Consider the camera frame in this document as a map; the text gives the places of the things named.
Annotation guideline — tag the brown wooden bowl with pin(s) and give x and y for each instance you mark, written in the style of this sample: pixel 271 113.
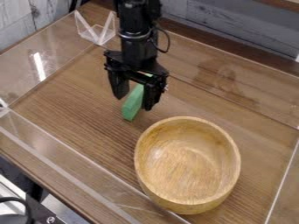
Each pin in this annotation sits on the brown wooden bowl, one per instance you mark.
pixel 187 164

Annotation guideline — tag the green rectangular block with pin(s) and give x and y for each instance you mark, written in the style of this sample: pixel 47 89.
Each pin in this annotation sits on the green rectangular block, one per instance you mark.
pixel 134 103

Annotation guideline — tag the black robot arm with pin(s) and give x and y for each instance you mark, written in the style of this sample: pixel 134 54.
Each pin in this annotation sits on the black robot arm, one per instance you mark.
pixel 138 19

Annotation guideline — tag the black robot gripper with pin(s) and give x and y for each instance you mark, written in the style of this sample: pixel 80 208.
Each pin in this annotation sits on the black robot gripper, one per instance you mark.
pixel 134 64

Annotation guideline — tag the black metal table bracket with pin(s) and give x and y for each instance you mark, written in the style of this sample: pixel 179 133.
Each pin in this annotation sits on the black metal table bracket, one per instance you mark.
pixel 42 214

